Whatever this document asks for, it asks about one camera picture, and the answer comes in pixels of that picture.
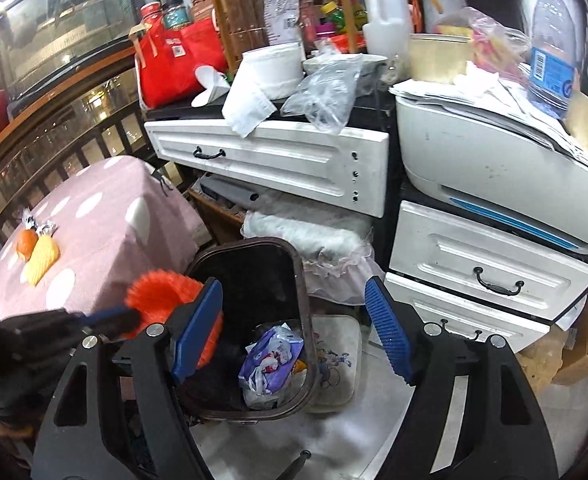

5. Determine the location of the orange foam fruit net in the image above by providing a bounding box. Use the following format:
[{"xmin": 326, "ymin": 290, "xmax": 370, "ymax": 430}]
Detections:
[{"xmin": 117, "ymin": 270, "xmax": 206, "ymax": 372}]

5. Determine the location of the purple plastic tissue pack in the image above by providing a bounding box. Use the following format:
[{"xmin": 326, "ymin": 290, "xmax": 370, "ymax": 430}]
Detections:
[{"xmin": 238, "ymin": 323, "xmax": 307, "ymax": 411}]

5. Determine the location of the black trash bin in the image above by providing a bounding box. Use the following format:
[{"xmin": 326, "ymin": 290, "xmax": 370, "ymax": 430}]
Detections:
[{"xmin": 178, "ymin": 237, "xmax": 318, "ymax": 424}]

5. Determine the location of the cartoon printed floor mat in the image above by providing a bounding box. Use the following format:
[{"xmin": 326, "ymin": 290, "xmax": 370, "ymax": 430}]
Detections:
[{"xmin": 307, "ymin": 314, "xmax": 362, "ymax": 414}]

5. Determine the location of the white drawer cabinet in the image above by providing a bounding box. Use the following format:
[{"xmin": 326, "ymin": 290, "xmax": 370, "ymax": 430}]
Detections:
[{"xmin": 144, "ymin": 119, "xmax": 588, "ymax": 350}]

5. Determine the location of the white lace cushion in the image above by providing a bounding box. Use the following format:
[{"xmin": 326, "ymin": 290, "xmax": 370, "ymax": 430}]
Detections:
[{"xmin": 241, "ymin": 192, "xmax": 384, "ymax": 306}]

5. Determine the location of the yellow foam fruit net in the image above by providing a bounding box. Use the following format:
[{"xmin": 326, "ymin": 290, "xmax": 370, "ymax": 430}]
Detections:
[{"xmin": 25, "ymin": 234, "xmax": 60, "ymax": 286}]

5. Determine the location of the orange peel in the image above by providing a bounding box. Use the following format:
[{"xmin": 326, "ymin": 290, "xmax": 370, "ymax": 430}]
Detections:
[{"xmin": 15, "ymin": 229, "xmax": 39, "ymax": 261}]

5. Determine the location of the black white candy wrapper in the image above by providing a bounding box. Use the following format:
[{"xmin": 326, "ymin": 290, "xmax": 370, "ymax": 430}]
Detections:
[{"xmin": 22, "ymin": 208, "xmax": 58, "ymax": 236}]

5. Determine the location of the white printer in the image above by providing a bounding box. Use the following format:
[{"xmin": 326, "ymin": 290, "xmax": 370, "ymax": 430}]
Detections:
[{"xmin": 396, "ymin": 96, "xmax": 588, "ymax": 255}]

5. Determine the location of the wooden curved railing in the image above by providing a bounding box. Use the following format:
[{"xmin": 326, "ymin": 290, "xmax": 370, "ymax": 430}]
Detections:
[{"xmin": 0, "ymin": 42, "xmax": 162, "ymax": 233}]

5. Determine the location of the clear crumpled plastic bag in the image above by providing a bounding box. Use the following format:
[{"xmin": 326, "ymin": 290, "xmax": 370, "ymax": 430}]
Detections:
[{"xmin": 280, "ymin": 54, "xmax": 364, "ymax": 134}]

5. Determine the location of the white paper cup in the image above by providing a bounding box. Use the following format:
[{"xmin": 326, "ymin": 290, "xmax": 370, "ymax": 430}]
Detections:
[{"xmin": 191, "ymin": 65, "xmax": 230, "ymax": 107}]

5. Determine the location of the white paper roll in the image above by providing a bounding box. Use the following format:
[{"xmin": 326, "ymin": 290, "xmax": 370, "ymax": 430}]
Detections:
[{"xmin": 221, "ymin": 42, "xmax": 304, "ymax": 138}]

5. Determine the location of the red fabric tote bag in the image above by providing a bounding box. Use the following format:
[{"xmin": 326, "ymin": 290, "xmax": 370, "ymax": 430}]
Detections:
[{"xmin": 129, "ymin": 18, "xmax": 228, "ymax": 110}]

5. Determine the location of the white plastic jug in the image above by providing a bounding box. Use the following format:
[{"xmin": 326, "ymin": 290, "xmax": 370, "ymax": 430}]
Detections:
[{"xmin": 362, "ymin": 0, "xmax": 413, "ymax": 62}]

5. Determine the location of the red snack canister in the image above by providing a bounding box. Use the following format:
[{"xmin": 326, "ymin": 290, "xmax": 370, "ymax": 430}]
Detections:
[{"xmin": 140, "ymin": 1, "xmax": 163, "ymax": 27}]

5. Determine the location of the clear water bottle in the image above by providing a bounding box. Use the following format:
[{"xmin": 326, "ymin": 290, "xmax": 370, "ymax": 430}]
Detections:
[{"xmin": 527, "ymin": 0, "xmax": 576, "ymax": 119}]

